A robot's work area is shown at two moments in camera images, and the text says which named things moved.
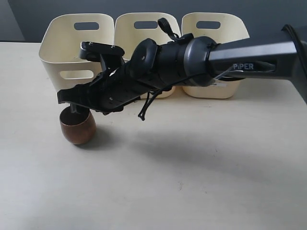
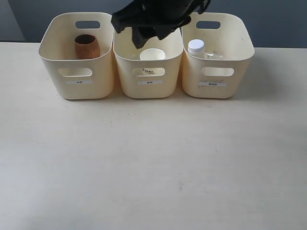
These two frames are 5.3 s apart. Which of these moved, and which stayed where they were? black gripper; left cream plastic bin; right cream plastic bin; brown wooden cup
Moved: brown wooden cup; black gripper
Stayed: left cream plastic bin; right cream plastic bin
